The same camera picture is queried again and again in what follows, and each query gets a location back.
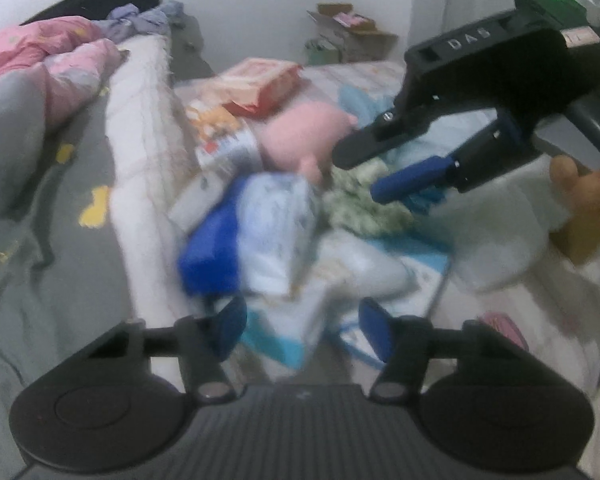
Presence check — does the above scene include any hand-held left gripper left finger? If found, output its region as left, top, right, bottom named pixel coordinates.
left=80, top=296, right=248, bottom=403

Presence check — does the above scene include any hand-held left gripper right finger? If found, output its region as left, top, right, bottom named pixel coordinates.
left=358, top=298, right=526, bottom=406

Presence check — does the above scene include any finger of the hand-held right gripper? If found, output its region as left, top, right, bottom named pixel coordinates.
left=331, top=105, right=446, bottom=170
left=371, top=155, right=461, bottom=204

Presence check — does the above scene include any white and teal packet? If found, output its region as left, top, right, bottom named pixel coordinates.
left=240, top=280, right=341, bottom=371

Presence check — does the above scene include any pink plush toy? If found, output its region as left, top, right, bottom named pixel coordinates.
left=257, top=101, right=358, bottom=186

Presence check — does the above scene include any blue and white soft pack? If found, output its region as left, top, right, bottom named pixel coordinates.
left=177, top=172, right=323, bottom=296

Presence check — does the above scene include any person's right hand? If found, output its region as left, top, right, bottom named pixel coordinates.
left=550, top=155, right=600, bottom=265

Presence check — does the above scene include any green floral cloth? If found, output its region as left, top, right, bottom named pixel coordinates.
left=325, top=157, right=416, bottom=236

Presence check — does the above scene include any pale green box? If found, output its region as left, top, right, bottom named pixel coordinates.
left=304, top=37, right=343, bottom=66

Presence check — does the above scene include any small open cardboard box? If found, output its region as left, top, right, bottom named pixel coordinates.
left=307, top=4, right=398, bottom=63

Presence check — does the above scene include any white plastic bag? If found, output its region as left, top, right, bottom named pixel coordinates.
left=450, top=165, right=576, bottom=293

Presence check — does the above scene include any red and white snack bag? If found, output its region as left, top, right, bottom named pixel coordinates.
left=215, top=57, right=301, bottom=120

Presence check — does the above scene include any orange cartoon packet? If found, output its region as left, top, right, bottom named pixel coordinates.
left=182, top=102, right=263, bottom=176

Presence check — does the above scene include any white quilted blanket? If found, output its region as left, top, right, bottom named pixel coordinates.
left=105, top=35, right=201, bottom=331

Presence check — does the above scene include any grey bed sheet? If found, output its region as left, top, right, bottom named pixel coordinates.
left=0, top=72, right=196, bottom=480

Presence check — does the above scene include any purple clothes pile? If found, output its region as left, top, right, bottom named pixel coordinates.
left=97, top=1, right=186, bottom=43

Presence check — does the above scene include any pink quilt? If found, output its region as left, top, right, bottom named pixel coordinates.
left=0, top=16, right=126, bottom=131

